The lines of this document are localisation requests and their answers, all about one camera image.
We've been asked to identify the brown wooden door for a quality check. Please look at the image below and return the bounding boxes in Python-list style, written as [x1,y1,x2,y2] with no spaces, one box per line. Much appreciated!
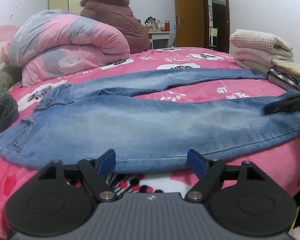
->
[172,0,232,54]

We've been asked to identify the green floral pillow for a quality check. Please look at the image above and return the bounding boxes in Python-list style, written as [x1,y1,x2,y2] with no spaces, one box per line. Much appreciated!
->
[0,64,22,97]

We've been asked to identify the black crumpled garment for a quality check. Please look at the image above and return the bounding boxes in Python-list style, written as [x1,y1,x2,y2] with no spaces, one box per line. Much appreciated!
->
[0,93,19,133]

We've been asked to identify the beige folded clothes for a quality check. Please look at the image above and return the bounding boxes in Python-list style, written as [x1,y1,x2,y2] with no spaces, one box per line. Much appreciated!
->
[236,59,300,81]

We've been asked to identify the person in mauve jacket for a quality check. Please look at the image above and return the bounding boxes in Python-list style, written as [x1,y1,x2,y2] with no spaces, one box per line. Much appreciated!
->
[80,0,150,54]

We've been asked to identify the cluttered white shelf desk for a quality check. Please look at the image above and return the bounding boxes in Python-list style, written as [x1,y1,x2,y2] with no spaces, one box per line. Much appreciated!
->
[139,16,173,49]

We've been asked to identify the red bottle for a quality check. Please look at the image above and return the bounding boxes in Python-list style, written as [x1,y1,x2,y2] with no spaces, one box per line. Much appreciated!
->
[164,21,170,32]

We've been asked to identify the light pink folded blanket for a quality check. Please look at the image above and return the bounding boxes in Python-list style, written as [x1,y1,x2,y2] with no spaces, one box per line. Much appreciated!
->
[233,48,293,67]

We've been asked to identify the pink grey folded duvet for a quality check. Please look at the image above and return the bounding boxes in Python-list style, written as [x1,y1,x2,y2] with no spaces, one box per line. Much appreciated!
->
[1,9,130,87]

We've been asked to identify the blue denim jeans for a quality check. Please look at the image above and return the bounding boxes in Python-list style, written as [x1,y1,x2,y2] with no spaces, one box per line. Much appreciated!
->
[0,68,300,173]

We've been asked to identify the patterned folded cloth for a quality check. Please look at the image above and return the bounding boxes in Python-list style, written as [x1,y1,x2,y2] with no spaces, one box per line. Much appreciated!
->
[267,68,300,92]

